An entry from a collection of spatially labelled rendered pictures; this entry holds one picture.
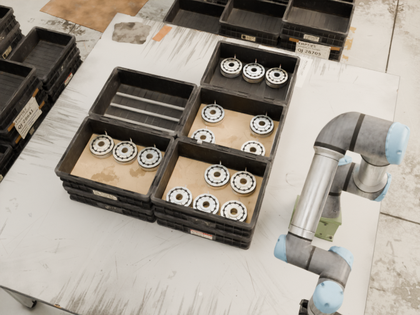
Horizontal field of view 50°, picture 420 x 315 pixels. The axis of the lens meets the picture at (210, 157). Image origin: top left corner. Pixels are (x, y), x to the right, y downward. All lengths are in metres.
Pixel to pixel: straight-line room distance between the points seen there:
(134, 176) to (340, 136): 0.90
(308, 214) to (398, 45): 2.63
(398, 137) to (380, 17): 2.75
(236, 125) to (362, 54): 1.85
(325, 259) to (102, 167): 1.01
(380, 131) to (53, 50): 2.30
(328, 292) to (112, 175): 1.01
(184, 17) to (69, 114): 1.40
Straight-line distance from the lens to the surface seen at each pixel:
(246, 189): 1.80
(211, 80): 2.19
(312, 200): 1.35
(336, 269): 1.35
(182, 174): 1.87
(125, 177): 1.90
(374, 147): 1.35
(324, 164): 1.36
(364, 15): 4.01
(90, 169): 1.95
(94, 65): 2.52
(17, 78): 2.90
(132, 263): 1.87
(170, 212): 1.78
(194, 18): 3.39
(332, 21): 3.11
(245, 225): 1.65
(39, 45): 3.22
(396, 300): 2.70
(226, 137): 1.97
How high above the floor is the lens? 2.42
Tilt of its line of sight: 56 degrees down
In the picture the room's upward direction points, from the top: 1 degrees counter-clockwise
